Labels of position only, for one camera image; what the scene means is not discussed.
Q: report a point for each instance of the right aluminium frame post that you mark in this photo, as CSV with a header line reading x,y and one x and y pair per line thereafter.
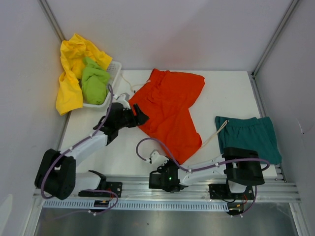
x,y
293,5

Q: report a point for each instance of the aluminium mounting rail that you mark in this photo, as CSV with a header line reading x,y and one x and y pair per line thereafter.
x,y
137,188

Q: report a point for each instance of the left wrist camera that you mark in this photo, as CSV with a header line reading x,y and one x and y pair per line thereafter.
x,y
123,99

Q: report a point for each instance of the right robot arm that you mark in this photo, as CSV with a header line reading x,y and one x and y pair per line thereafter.
x,y
241,168

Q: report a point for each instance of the left aluminium frame post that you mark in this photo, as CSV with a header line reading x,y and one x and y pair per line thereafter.
x,y
52,20

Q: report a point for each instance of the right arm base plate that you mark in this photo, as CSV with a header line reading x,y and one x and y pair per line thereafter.
x,y
221,192

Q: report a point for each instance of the aluminium frame post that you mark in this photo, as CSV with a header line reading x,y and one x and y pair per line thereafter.
x,y
293,5
52,20

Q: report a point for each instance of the yellow shorts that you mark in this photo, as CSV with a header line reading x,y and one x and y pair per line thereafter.
x,y
73,51

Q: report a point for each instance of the orange shorts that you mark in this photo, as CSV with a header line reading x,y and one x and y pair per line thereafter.
x,y
166,98

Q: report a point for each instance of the white plastic basket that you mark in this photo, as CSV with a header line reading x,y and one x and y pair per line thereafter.
x,y
114,70

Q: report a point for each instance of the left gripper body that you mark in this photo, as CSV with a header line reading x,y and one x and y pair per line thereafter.
x,y
128,121

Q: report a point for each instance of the teal green shorts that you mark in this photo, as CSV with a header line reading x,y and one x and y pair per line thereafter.
x,y
255,134

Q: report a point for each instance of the lime green shorts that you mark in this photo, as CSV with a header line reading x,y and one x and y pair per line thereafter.
x,y
94,82

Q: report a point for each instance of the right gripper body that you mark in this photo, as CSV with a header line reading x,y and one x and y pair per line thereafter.
x,y
164,168

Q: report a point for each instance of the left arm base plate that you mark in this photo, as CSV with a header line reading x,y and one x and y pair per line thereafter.
x,y
115,187

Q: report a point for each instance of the slotted cable duct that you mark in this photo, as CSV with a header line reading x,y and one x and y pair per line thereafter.
x,y
138,205

